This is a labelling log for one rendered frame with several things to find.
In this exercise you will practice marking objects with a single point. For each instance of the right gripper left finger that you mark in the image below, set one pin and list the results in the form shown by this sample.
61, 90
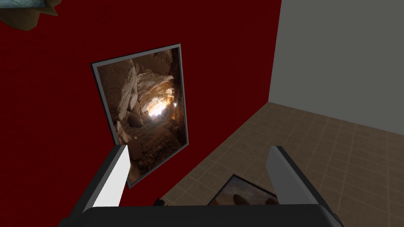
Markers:
109, 181

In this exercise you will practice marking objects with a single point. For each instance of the framed brown picture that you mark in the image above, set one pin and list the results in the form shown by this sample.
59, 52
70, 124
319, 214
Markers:
243, 194

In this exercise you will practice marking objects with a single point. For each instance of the framed cave rock picture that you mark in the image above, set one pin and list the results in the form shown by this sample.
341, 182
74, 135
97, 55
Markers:
148, 107

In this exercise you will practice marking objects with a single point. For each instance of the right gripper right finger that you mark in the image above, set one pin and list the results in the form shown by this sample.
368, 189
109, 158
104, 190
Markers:
288, 179

